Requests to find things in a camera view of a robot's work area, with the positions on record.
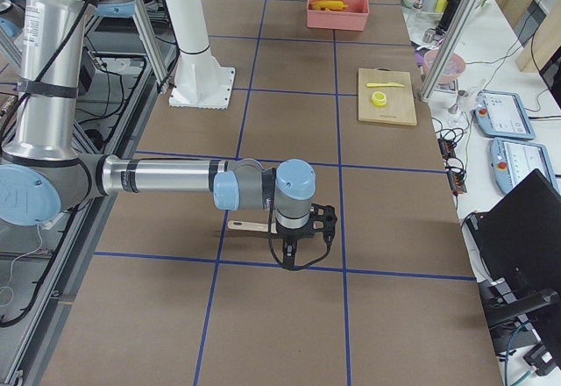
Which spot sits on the wooden cutting board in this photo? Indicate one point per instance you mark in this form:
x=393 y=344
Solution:
x=400 y=108

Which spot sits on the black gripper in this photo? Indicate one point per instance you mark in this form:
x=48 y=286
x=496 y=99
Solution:
x=291 y=233

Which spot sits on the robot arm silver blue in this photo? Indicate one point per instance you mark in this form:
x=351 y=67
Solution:
x=42 y=175

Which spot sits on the aluminium frame post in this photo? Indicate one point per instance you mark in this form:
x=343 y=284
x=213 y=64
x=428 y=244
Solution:
x=446 y=49

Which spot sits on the yellow toy corn cob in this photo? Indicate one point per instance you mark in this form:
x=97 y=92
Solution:
x=328 y=5

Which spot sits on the black bottle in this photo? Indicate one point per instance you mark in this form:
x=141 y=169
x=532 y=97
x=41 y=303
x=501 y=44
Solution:
x=448 y=15

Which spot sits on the yellow plastic knife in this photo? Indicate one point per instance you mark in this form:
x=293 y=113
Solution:
x=384 y=85

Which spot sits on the lower teach pendant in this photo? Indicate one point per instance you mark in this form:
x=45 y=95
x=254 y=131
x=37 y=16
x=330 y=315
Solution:
x=512 y=160

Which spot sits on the upper teach pendant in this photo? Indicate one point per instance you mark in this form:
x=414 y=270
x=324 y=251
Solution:
x=501 y=114

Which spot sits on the teach pendant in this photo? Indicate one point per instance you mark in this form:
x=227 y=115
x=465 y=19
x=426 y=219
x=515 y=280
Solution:
x=501 y=114
x=512 y=160

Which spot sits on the pink plastic bin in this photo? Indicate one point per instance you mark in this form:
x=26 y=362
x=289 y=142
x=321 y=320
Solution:
x=346 y=15

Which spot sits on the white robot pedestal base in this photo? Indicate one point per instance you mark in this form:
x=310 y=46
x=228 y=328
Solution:
x=199 y=81

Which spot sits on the black monitor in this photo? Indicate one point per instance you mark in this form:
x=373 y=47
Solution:
x=519 y=238

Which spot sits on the pink bowl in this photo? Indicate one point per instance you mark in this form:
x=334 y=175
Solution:
x=454 y=67

